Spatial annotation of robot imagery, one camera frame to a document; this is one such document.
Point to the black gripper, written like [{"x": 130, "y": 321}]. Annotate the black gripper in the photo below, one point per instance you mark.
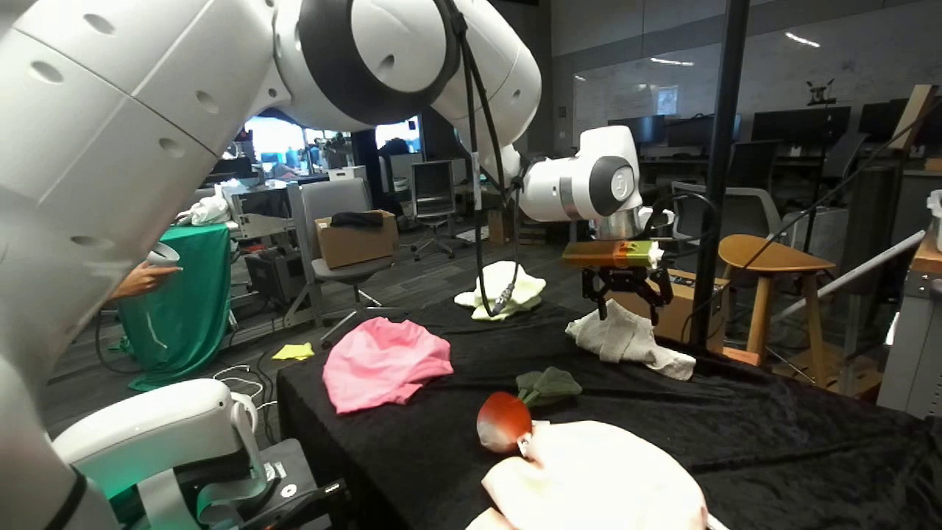
[{"x": 629, "y": 274}]

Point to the white towel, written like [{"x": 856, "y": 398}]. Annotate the white towel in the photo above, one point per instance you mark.
[{"x": 629, "y": 342}]

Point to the pale yellow-green towel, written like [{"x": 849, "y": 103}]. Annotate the pale yellow-green towel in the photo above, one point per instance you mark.
[{"x": 512, "y": 289}]

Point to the peach cloth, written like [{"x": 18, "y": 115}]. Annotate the peach cloth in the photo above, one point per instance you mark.
[{"x": 600, "y": 481}]

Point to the pink cloth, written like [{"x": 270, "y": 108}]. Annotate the pink cloth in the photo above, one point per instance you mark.
[{"x": 384, "y": 362}]

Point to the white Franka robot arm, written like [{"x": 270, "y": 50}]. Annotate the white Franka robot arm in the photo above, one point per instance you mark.
[{"x": 120, "y": 127}]

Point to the cardboard box with printed tape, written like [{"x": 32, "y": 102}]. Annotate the cardboard box with printed tape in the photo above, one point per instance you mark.
[{"x": 688, "y": 309}]

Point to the black vertical pole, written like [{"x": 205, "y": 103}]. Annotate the black vertical pole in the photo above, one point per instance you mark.
[{"x": 716, "y": 196}]

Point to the wooden stool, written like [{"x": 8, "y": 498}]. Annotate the wooden stool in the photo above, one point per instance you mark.
[{"x": 769, "y": 253}]

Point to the white mesh office chair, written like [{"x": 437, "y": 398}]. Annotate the white mesh office chair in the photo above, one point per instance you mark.
[{"x": 756, "y": 208}]

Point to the red plush radish toy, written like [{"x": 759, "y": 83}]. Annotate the red plush radish toy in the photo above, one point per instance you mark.
[{"x": 503, "y": 420}]

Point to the black velvet tablecloth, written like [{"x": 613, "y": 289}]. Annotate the black velvet tablecloth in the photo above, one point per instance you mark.
[{"x": 784, "y": 443}]

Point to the dark office chair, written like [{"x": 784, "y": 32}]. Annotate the dark office chair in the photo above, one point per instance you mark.
[{"x": 432, "y": 190}]

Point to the silver tripod leg pole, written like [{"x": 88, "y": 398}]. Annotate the silver tripod leg pole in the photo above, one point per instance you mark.
[{"x": 856, "y": 274}]

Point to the plain cardboard box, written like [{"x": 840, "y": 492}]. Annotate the plain cardboard box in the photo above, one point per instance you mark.
[{"x": 354, "y": 246}]

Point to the grey plastic chair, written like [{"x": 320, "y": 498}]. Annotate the grey plastic chair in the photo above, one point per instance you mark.
[{"x": 328, "y": 202}]

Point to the yellow paper scrap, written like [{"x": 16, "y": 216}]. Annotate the yellow paper scrap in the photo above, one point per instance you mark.
[{"x": 295, "y": 350}]

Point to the green cloth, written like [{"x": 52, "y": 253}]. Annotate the green cloth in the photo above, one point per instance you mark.
[{"x": 177, "y": 314}]

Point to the orange wrist camera bar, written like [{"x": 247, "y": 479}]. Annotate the orange wrist camera bar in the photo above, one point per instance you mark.
[{"x": 609, "y": 252}]

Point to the white device with black mount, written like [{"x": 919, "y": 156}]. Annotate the white device with black mount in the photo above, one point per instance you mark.
[{"x": 157, "y": 431}]

